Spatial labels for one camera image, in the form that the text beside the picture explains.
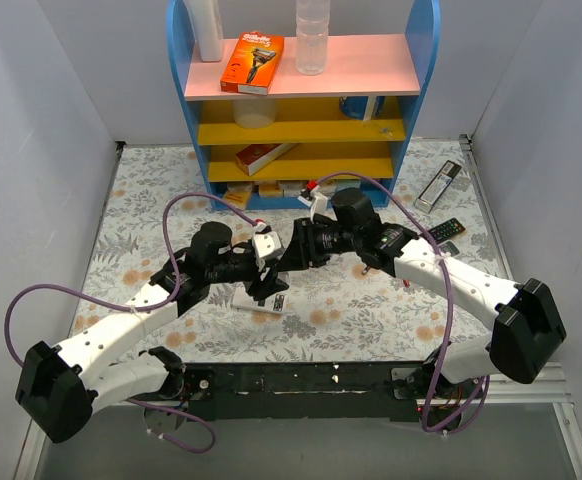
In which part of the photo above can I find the white remote control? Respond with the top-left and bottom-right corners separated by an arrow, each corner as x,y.
231,284 -> 287,314

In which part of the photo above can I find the orange razor box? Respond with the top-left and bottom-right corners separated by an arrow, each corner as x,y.
220,31 -> 285,96

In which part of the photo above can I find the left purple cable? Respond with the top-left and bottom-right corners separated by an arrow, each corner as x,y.
4,192 -> 267,454

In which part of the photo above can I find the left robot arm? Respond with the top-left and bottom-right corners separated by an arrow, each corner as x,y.
15,221 -> 288,443

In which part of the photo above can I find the red and silver long box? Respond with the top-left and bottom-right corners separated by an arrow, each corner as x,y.
235,143 -> 296,176

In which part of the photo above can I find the white translucent cup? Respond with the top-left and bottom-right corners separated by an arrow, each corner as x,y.
232,99 -> 278,129

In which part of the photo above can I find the metal corner rail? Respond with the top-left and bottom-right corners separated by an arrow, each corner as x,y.
458,134 -> 475,165

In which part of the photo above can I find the white grey AC remote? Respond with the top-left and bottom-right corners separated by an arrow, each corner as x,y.
439,241 -> 460,257

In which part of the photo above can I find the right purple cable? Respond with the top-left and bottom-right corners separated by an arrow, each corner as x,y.
315,172 -> 490,435

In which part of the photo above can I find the black TV remote control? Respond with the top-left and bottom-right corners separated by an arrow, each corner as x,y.
428,218 -> 466,244

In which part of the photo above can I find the green sponge pack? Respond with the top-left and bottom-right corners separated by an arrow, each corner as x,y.
360,180 -> 379,191

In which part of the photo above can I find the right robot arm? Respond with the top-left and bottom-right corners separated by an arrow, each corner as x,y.
278,188 -> 566,398

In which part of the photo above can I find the white bottle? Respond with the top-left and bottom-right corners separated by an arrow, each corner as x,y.
189,0 -> 224,62

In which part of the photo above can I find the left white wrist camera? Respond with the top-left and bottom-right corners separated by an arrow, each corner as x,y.
251,219 -> 284,267

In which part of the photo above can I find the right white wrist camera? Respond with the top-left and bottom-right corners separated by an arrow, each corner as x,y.
298,181 -> 329,221

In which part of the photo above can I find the black silver toothpaste box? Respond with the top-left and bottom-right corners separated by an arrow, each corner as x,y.
414,161 -> 462,213

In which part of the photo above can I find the blue and yellow shelf unit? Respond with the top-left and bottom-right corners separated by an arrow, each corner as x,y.
166,1 -> 441,207

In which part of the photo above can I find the purple cable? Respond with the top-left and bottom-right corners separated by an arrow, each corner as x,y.
4,192 -> 267,454
315,172 -> 490,435

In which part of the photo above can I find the yellow sponge pack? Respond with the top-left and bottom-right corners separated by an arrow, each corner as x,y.
223,182 -> 255,210

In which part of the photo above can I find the white sponge pack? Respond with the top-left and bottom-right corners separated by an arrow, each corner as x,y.
278,180 -> 306,198

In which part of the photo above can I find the clear plastic bottle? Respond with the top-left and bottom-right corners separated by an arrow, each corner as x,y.
296,0 -> 331,75

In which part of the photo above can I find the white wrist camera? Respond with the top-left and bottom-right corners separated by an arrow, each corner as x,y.
251,219 -> 284,267
298,181 -> 329,221

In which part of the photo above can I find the black base bar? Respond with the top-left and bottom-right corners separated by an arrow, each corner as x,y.
143,360 -> 482,422

